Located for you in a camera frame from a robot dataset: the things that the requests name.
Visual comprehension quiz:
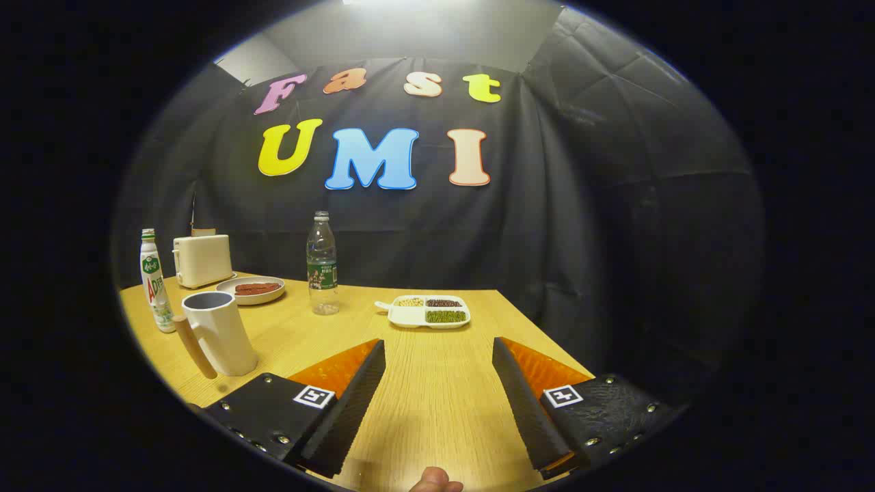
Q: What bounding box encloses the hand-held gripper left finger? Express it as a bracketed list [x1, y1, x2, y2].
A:
[202, 338, 387, 479]

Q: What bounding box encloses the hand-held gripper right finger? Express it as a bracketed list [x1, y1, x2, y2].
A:
[492, 336, 684, 480]

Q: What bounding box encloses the white cup with wooden handle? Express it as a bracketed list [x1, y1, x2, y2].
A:
[172, 291, 259, 380]

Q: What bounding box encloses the white juice bottle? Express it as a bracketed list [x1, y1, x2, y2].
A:
[140, 229, 177, 333]

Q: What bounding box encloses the clear plastic water bottle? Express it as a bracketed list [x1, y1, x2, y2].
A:
[306, 211, 338, 316]

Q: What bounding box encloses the wooden table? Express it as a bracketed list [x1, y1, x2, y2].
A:
[120, 273, 595, 492]

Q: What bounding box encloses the white divided dish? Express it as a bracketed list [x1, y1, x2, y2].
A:
[375, 295, 471, 330]

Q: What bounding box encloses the round white plate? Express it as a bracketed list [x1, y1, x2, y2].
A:
[216, 276, 286, 305]

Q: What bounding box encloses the cream toaster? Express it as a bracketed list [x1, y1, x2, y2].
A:
[172, 234, 234, 289]

